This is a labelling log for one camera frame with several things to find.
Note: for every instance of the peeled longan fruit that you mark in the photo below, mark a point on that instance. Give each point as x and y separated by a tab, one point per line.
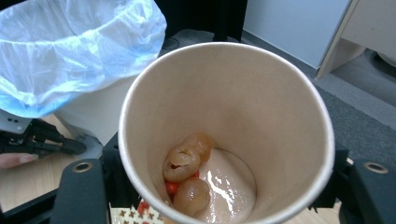
182	163
191	196
200	143

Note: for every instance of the pile of food scraps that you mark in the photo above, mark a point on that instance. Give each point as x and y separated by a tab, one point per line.
143	207

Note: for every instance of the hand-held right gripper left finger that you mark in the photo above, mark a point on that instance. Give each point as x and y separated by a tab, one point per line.
81	193

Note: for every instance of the brown paper cup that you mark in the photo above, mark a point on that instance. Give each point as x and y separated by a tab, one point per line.
236	102

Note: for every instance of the beige container with perforated strainer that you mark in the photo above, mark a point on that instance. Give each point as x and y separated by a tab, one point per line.
124	216

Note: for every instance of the white cabinet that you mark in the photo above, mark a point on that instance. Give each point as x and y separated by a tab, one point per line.
289	28

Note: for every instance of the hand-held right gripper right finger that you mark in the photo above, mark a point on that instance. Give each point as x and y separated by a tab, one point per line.
370	196

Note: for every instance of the dark curtain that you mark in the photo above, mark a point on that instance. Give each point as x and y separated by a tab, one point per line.
199	15

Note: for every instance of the translucent blue-white plastic bin liner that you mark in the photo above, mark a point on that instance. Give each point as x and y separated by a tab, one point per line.
77	46

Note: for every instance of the red goji berry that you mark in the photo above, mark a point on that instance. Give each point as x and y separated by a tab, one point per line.
171	187

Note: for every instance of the light wooden desk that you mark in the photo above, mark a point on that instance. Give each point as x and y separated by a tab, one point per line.
370	28

